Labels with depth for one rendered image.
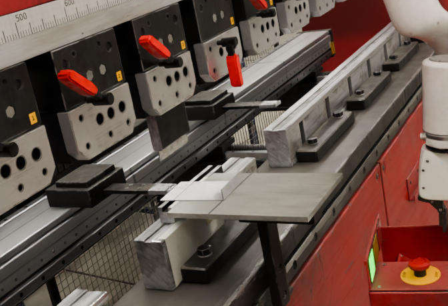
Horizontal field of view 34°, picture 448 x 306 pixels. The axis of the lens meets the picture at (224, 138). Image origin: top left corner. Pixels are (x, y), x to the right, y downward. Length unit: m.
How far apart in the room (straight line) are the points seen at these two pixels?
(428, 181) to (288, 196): 0.29
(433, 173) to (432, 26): 0.27
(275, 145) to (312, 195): 0.51
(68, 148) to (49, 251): 0.40
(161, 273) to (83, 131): 0.34
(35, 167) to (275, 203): 0.43
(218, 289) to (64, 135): 0.40
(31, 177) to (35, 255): 0.43
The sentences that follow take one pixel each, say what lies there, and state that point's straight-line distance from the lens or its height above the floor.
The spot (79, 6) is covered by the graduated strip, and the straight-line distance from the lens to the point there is 1.07.
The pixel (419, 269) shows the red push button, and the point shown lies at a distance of 1.37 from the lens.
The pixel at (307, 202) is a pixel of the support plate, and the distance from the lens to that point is 1.20.
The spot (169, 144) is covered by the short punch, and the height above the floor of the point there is 1.10.
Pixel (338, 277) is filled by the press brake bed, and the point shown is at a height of 0.65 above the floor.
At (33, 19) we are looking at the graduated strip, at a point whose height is 1.39.
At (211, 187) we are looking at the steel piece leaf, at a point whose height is 1.00.
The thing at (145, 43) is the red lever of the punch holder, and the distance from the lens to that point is 1.14.
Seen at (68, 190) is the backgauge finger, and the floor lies 1.02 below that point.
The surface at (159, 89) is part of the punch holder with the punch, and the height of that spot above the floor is 1.22.
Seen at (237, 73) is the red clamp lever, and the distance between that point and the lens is 1.38.
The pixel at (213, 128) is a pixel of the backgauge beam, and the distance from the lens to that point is 1.92.
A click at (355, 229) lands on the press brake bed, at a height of 0.70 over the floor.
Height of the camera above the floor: 1.47
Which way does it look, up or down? 17 degrees down
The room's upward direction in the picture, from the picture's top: 11 degrees counter-clockwise
